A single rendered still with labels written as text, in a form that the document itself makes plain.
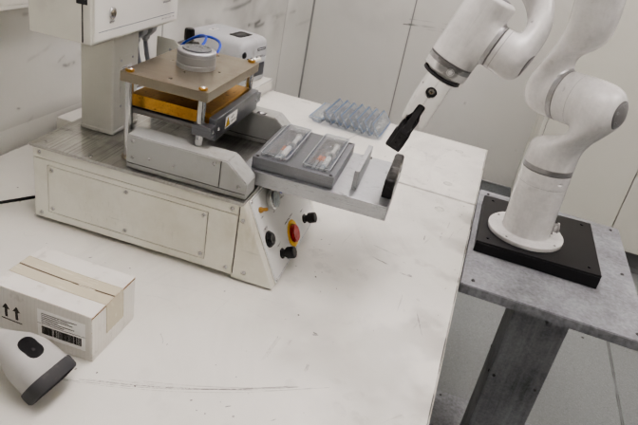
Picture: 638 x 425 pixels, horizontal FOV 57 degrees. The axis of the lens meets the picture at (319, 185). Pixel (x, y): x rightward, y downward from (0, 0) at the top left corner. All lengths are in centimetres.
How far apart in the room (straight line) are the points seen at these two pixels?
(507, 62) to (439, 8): 244
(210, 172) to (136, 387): 40
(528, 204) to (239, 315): 76
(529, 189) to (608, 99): 28
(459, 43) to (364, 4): 253
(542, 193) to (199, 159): 82
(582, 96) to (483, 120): 220
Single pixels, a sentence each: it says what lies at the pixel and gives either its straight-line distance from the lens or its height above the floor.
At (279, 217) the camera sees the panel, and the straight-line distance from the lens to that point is 124.
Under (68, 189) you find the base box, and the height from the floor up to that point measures 85.
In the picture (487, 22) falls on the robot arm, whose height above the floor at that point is 132.
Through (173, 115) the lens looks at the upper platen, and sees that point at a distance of 118.
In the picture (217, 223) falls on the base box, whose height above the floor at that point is 87.
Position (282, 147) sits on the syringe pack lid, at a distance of 117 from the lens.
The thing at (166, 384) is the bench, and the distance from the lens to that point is 99.
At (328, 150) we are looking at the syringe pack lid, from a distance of 120.
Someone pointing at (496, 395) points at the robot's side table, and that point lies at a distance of 181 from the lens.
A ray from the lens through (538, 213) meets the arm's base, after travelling 152.
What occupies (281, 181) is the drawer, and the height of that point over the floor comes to 96.
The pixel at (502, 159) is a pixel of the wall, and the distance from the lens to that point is 365.
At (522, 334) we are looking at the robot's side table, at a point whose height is 53.
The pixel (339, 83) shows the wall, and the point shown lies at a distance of 369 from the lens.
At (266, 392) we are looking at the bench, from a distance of 99.
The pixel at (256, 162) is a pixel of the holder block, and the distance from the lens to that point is 114.
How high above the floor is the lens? 146
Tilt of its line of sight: 26 degrees down
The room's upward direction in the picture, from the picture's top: 11 degrees clockwise
